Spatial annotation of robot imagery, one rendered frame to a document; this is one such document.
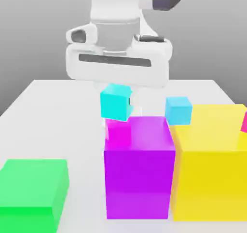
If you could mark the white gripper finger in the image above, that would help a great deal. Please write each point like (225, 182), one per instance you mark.
(136, 101)

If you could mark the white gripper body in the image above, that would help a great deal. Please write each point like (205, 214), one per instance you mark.
(115, 73)

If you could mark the small cyan cube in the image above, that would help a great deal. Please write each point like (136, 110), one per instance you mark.
(114, 103)

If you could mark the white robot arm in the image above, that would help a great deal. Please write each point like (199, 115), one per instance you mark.
(113, 7)

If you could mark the small magenta cube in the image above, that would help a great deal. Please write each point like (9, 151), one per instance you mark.
(118, 134)

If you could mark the small light blue cube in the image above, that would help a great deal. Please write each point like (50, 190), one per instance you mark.
(178, 111)

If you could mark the small pink cube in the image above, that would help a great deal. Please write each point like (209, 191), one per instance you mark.
(244, 123)

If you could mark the large purple box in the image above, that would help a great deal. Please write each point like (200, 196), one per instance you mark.
(139, 179)

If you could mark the large yellow box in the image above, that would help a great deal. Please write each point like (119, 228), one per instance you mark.
(210, 179)

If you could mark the large green box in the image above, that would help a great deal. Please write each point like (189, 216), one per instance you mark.
(29, 190)

